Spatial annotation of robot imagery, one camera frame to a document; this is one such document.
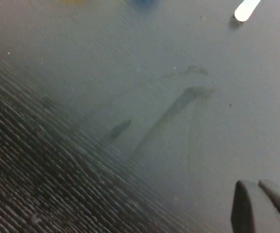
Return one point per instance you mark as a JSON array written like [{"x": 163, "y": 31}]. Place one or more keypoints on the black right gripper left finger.
[{"x": 242, "y": 208}]

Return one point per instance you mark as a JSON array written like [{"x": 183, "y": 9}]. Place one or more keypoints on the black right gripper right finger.
[{"x": 279, "y": 202}]

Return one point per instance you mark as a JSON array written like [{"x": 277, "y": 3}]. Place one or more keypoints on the small white cylinder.
[{"x": 246, "y": 9}]

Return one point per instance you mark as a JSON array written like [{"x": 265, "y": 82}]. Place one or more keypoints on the tall blue cone glass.
[{"x": 145, "y": 2}]

